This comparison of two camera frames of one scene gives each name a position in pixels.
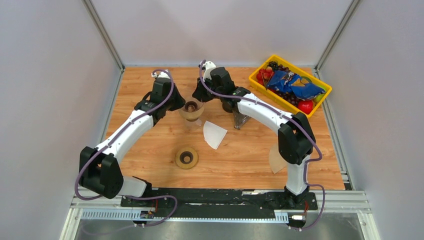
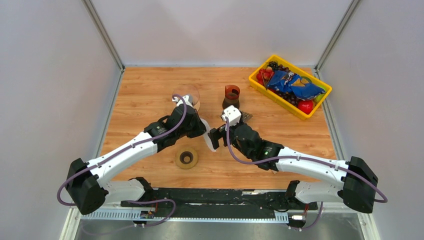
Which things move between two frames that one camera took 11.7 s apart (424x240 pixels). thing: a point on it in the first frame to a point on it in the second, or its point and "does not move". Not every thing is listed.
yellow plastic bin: [253, 79] does not move
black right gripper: [200, 93] to [214, 136]
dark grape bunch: [287, 97] does not move
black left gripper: [180, 102] to [200, 129]
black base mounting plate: [190, 202] does not move
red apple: [305, 106] does not move
